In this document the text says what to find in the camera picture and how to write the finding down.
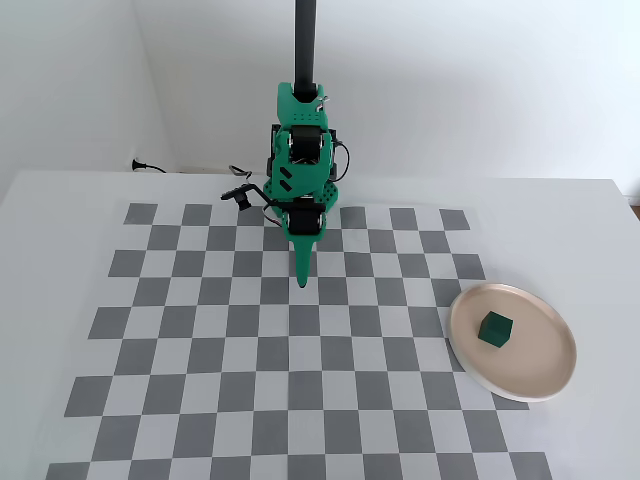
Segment green gripper black servo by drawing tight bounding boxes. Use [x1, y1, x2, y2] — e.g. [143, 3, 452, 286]
[279, 196, 329, 290]

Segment black vertical pole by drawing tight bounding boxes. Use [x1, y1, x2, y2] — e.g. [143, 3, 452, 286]
[293, 0, 319, 97]

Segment beige round plate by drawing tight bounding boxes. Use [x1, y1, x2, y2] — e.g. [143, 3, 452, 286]
[448, 282, 579, 404]

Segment dark green cube dice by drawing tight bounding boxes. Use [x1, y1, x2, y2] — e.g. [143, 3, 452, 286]
[477, 309, 516, 349]

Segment black looped cable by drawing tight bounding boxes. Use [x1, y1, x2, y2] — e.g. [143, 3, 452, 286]
[328, 141, 350, 184]

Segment grey white checkerboard mat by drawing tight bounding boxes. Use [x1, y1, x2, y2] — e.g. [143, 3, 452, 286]
[47, 202, 554, 480]

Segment black plug with cable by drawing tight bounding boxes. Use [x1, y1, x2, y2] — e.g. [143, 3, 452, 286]
[130, 157, 169, 175]

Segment coloured servo wires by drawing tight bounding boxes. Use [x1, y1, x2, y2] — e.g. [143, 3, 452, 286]
[260, 201, 284, 227]

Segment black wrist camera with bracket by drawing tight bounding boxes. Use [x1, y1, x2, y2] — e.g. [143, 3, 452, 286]
[219, 183, 275, 212]

